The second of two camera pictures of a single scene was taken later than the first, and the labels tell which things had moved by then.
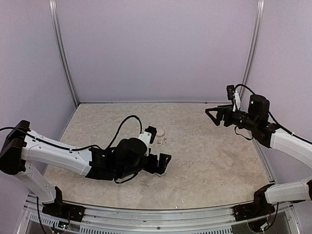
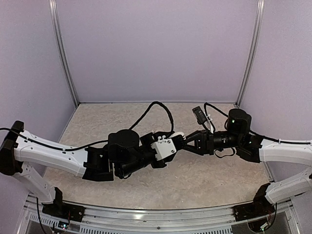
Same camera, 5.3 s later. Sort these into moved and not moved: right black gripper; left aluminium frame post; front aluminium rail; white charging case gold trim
Moved: right black gripper; white charging case gold trim
Not moved: front aluminium rail; left aluminium frame post
